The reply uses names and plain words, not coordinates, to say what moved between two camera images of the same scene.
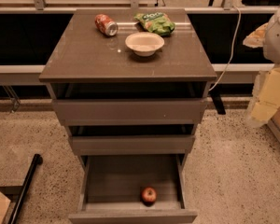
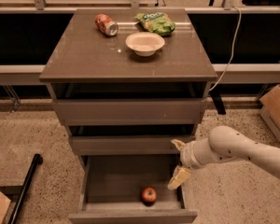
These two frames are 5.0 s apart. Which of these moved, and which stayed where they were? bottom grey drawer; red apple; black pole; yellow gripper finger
Moved: yellow gripper finger
Stayed: bottom grey drawer; red apple; black pole
